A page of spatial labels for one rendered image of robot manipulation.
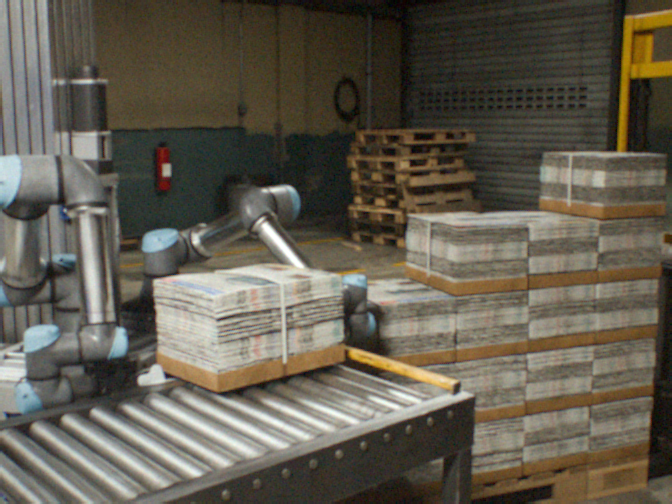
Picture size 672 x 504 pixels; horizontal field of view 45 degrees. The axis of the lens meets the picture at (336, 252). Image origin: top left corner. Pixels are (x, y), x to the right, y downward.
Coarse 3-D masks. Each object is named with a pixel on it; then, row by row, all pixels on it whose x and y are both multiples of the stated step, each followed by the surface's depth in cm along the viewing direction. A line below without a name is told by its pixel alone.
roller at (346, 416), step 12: (252, 384) 196; (264, 384) 193; (276, 384) 191; (288, 396) 186; (300, 396) 184; (312, 396) 183; (312, 408) 179; (324, 408) 177; (336, 408) 175; (336, 420) 173; (348, 420) 171; (360, 420) 169
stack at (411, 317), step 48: (384, 288) 286; (432, 288) 289; (528, 288) 286; (576, 288) 290; (384, 336) 264; (432, 336) 270; (480, 336) 277; (528, 336) 285; (480, 384) 279; (528, 384) 288; (576, 384) 296; (480, 432) 283; (528, 432) 291; (576, 432) 299; (432, 480) 279; (528, 480) 296; (576, 480) 303
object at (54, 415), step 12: (156, 384) 191; (168, 384) 191; (180, 384) 191; (192, 384) 193; (108, 396) 183; (120, 396) 183; (132, 396) 183; (144, 396) 184; (60, 408) 175; (72, 408) 175; (84, 408) 175; (0, 420) 168; (12, 420) 168; (24, 420) 168; (36, 420) 168; (48, 420) 170; (24, 432) 167
